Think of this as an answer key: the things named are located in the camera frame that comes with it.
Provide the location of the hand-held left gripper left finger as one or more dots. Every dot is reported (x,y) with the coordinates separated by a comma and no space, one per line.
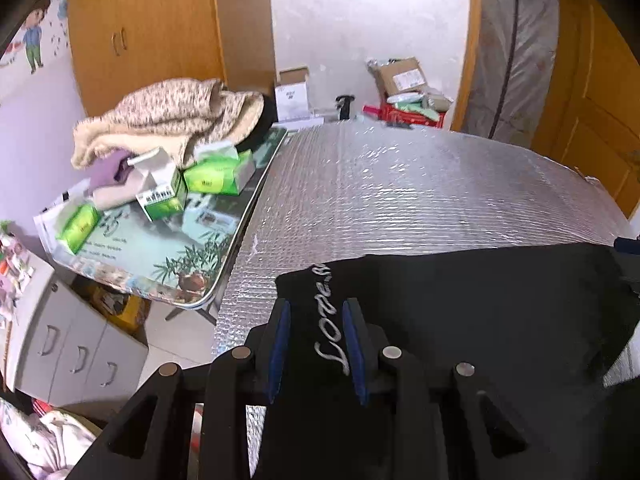
(277,347)

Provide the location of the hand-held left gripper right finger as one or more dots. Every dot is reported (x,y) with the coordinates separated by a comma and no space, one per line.
(352,347)

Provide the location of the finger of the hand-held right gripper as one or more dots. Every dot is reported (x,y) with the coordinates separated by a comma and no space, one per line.
(628,246)

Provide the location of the black pants with silver embroidery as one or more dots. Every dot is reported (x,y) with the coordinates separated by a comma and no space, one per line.
(450,300)

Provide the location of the wooden door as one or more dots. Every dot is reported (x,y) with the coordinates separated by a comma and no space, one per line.
(590,110)

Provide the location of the yellow box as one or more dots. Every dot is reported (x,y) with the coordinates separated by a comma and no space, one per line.
(130,310)

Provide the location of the printed folding table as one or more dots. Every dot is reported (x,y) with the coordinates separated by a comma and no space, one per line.
(150,250)

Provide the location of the silver foil mat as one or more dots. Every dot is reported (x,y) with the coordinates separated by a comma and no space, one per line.
(400,185)

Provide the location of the green tissue pack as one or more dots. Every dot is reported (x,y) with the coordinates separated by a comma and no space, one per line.
(220,175)
(77,225)

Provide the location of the green white carton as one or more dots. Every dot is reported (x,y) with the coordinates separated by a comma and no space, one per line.
(162,197)

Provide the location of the grey drawer cabinet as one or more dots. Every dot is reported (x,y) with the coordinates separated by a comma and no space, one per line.
(65,320)

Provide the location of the plastic wrapped mattress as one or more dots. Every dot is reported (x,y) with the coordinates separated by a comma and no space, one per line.
(520,60)

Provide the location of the pale pink cloth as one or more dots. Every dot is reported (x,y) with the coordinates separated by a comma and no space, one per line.
(117,195)

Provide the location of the black hat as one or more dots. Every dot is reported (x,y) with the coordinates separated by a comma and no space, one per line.
(262,122)

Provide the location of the red crate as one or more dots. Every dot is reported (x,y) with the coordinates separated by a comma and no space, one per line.
(420,120)

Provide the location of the black spray bottle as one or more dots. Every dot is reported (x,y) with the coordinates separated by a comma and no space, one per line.
(345,107)

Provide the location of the purple cloth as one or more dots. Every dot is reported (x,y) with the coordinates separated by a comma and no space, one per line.
(110,170)

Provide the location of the white cardboard box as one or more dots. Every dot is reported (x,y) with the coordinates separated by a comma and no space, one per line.
(292,102)

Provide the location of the pale green bag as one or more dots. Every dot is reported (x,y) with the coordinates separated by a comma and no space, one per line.
(415,107)

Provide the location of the white pink quilt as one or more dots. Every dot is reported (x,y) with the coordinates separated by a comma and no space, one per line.
(45,440)

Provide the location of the beige floral fleece blanket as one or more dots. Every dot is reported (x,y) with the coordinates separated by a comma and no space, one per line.
(165,110)

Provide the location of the pile of small packets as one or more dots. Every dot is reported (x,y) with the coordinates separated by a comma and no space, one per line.
(15,270)

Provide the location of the brown cardboard parcel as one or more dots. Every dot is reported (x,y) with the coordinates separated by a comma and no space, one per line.
(405,77)

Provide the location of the wooden wardrobe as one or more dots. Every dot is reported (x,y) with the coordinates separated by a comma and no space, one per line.
(150,25)

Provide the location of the wooden door frame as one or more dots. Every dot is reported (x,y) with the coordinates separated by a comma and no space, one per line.
(467,60)

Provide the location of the cartoon children wall sticker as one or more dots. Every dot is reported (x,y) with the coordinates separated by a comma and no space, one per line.
(32,35)

